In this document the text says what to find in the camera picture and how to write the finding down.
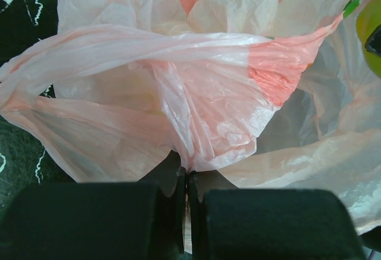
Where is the pink plastic bag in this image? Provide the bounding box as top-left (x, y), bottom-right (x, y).
top-left (1, 0), bottom-right (380, 234)

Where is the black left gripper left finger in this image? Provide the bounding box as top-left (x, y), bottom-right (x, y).
top-left (1, 152), bottom-right (186, 259)

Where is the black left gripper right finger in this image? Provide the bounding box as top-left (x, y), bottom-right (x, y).
top-left (188, 171), bottom-right (365, 259)

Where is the green yellow pear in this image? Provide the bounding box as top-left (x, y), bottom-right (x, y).
top-left (356, 0), bottom-right (380, 77)

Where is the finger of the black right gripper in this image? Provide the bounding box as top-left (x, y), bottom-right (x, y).
top-left (364, 25), bottom-right (381, 55)

